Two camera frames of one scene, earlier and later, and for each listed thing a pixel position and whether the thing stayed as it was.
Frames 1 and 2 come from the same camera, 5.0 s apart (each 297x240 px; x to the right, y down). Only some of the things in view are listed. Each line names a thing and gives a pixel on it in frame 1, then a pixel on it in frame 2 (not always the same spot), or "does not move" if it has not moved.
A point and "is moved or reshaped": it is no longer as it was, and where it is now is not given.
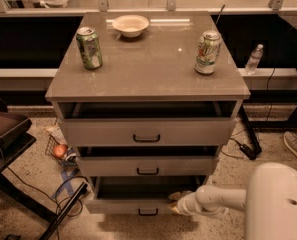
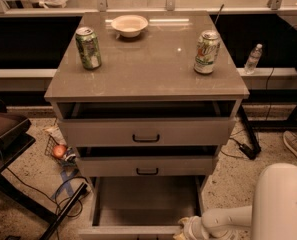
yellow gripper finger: [174, 207] to [180, 236]
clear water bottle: [253, 60] does not move
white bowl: [131, 26] does not move
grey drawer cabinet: [147, 99] does not move
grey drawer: [138, 195] is moved or reshaped
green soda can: [90, 48] does not move
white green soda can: [208, 51] does not move
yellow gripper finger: [178, 195] to [182, 220]
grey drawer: [148, 132] does not move
